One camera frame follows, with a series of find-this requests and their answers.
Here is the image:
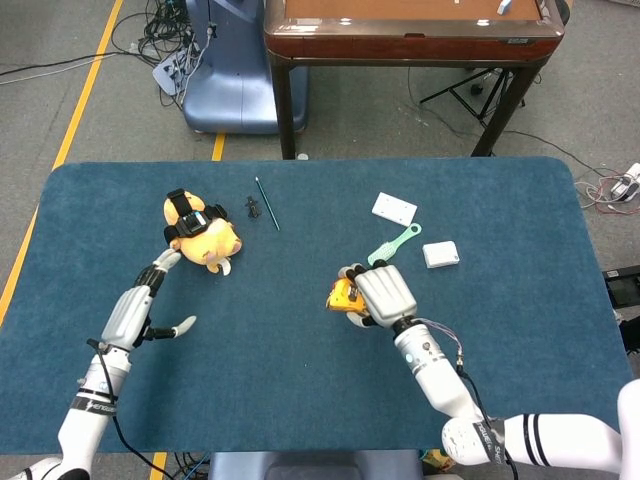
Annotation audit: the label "yellow tape measure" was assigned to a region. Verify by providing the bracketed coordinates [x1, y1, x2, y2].
[326, 278, 369, 314]

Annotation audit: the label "grey blue robot torso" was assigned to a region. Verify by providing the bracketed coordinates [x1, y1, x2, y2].
[207, 449, 425, 480]

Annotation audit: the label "tangle of black cables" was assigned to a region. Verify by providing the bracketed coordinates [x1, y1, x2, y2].
[109, 0, 201, 109]

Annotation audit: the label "black tripod stand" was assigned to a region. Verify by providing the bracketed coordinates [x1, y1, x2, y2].
[419, 67, 527, 126]

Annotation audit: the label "right arm wire harness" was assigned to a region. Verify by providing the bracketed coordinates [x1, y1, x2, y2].
[417, 317, 521, 480]

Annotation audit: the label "yellow plush toy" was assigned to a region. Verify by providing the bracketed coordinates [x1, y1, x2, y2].
[163, 188, 244, 275]

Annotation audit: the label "red and white wires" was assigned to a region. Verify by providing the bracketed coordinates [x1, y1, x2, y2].
[574, 169, 640, 216]

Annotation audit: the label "black flat box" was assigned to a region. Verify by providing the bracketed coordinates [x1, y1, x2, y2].
[602, 266, 640, 309]

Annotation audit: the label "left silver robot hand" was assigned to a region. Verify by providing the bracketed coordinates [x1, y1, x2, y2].
[99, 248, 198, 351]

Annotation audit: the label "black strap with small device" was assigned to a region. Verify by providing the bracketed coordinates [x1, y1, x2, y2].
[164, 188, 230, 246]

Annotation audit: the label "small yellow toy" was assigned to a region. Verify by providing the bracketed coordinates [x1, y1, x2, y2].
[419, 448, 456, 474]

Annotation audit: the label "brown wooden table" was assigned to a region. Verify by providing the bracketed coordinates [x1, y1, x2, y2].
[263, 0, 566, 160]

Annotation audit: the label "green pencil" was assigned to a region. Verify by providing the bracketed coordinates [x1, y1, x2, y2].
[255, 176, 281, 232]

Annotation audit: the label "white power strip with plugs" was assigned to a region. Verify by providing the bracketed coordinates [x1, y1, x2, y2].
[152, 47, 201, 96]

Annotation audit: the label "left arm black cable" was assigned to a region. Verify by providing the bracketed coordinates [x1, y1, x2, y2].
[87, 338, 171, 480]

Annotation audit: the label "mint green brush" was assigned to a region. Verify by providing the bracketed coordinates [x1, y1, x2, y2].
[367, 223, 424, 267]

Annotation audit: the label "blue felt table mat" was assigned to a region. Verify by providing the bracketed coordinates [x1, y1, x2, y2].
[0, 156, 635, 456]

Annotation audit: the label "blue grey machine base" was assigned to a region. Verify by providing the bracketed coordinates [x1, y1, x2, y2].
[182, 0, 310, 135]

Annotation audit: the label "small white box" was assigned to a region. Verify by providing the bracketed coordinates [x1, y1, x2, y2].
[422, 240, 461, 271]

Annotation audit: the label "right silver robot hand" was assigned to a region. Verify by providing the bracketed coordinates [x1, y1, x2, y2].
[338, 263, 419, 330]

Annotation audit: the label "white rectangular switch plate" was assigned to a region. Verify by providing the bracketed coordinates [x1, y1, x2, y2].
[371, 191, 419, 226]

